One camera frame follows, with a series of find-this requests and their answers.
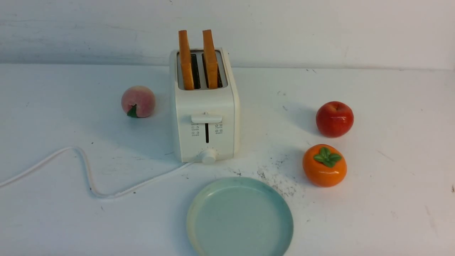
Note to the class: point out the white two-slot toaster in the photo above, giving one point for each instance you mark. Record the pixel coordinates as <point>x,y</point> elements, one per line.
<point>205,122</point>

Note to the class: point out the pink peach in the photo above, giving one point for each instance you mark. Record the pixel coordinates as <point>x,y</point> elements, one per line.
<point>138,102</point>

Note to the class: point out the light green round plate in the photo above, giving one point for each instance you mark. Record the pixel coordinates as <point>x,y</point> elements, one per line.
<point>239,216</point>

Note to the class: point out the toast slice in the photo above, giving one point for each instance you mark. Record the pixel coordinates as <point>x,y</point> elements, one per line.
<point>210,60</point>
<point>185,60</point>

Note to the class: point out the red apple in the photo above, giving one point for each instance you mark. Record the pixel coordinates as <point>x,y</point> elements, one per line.
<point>334,119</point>

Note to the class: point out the orange persimmon with green leaf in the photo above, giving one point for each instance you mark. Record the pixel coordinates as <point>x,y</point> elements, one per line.
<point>324,166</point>

